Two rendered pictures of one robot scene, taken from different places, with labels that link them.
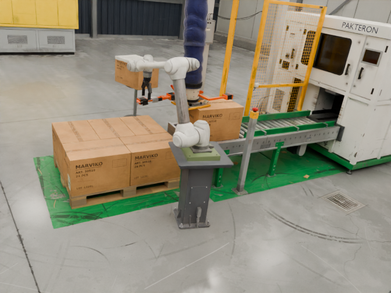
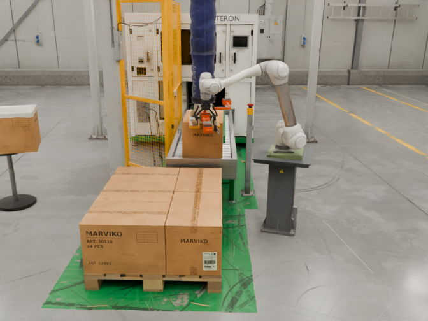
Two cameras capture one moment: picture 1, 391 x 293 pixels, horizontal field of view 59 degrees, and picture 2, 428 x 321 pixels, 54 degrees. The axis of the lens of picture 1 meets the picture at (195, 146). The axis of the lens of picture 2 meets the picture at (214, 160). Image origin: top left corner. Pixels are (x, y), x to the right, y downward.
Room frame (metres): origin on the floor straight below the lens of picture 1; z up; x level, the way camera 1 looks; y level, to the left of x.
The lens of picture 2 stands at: (1.45, 3.35, 1.91)
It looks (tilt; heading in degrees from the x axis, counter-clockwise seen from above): 19 degrees down; 303
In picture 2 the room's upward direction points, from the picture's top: 1 degrees clockwise
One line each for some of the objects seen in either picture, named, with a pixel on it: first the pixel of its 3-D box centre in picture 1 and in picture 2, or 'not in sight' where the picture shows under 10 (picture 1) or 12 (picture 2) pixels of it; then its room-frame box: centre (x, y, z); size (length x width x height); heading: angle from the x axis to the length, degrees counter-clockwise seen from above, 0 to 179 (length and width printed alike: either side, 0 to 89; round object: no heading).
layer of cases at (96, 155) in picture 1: (115, 149); (162, 213); (3.56, 0.91, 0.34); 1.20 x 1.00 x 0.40; 122
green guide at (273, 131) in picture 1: (294, 129); (227, 122); (4.26, -1.26, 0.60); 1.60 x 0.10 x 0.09; 122
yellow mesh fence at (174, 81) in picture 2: (280, 81); (176, 85); (4.98, -1.10, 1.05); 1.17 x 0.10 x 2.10; 122
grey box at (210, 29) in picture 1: (207, 31); (119, 45); (4.84, 0.03, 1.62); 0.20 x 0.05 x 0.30; 122
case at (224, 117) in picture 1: (210, 118); (204, 134); (3.86, -0.14, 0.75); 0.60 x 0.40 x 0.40; 122
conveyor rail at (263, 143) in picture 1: (276, 141); (231, 137); (4.03, -0.99, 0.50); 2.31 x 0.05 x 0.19; 122
